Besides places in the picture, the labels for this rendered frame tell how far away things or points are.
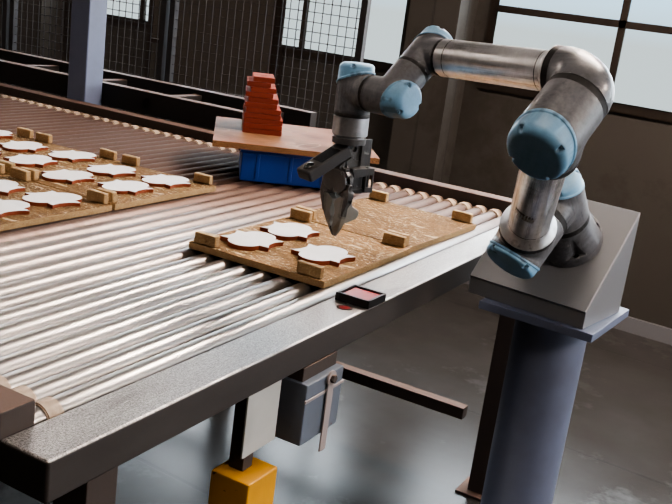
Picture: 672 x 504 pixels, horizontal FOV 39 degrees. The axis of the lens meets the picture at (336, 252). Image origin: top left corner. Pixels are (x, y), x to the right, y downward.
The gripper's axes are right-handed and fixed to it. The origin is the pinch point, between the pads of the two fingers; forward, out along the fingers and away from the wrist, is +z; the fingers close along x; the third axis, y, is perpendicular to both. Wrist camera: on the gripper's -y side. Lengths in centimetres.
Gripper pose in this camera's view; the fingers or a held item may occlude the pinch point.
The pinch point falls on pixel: (331, 229)
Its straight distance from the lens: 200.1
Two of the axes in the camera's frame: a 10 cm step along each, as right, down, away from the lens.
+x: -6.4, -2.7, 7.2
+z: -1.0, 9.6, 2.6
